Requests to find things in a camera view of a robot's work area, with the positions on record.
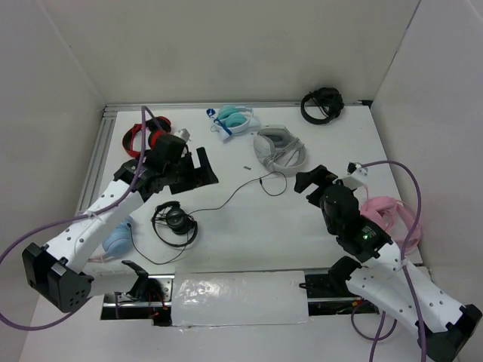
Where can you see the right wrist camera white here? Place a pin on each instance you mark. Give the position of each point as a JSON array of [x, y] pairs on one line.
[[357, 176]]

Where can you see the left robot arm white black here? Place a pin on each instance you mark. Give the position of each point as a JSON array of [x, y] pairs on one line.
[[55, 270]]

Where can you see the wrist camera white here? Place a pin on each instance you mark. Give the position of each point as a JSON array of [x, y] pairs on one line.
[[357, 176], [182, 134]]

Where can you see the red black headphones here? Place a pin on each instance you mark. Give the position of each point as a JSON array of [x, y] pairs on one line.
[[157, 126]]

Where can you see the teal white headphones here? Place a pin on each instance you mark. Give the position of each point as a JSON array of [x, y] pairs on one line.
[[231, 121]]

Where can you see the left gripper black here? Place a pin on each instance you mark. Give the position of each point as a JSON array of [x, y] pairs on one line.
[[207, 177]]

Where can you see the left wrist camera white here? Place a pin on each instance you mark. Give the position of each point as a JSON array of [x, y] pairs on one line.
[[182, 134]]

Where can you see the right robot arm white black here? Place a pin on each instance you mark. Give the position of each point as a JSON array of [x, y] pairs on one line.
[[375, 269]]

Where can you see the grey white headphones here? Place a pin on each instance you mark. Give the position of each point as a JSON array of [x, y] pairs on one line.
[[278, 150]]

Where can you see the blue pink cat-ear headphones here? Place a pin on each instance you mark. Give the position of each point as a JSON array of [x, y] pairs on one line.
[[118, 243]]

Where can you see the white taped cover plate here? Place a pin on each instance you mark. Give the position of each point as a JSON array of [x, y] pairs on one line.
[[239, 299]]

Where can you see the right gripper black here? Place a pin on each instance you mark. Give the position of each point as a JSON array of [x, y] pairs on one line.
[[317, 176]]

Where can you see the black headphones far corner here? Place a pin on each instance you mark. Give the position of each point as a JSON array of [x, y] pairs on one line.
[[328, 100]]

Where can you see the small black on-ear headphones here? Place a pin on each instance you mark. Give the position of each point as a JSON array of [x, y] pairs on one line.
[[181, 223]]

